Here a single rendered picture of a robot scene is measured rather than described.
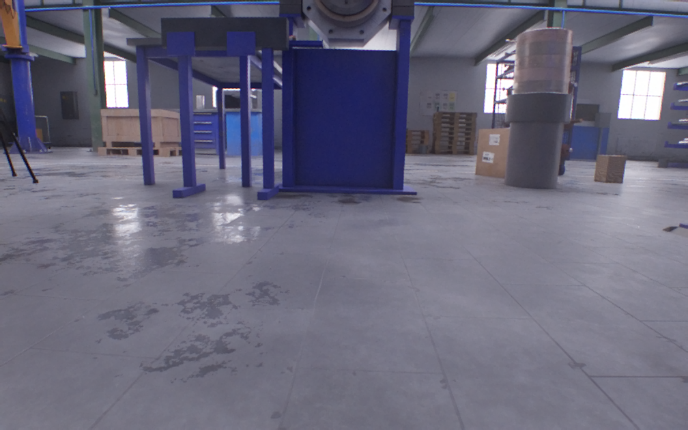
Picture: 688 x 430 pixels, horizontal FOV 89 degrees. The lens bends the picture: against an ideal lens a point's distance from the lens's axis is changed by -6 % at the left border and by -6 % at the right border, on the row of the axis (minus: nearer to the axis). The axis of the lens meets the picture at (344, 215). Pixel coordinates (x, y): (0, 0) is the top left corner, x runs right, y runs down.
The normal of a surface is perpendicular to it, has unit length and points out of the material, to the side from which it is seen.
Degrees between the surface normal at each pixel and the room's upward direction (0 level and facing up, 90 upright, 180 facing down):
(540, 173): 90
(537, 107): 90
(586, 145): 90
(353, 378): 0
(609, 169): 90
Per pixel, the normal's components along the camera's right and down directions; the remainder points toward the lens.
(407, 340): 0.02, -0.98
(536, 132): -0.44, 0.16
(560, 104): 0.22, 0.19
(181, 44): -0.02, 0.19
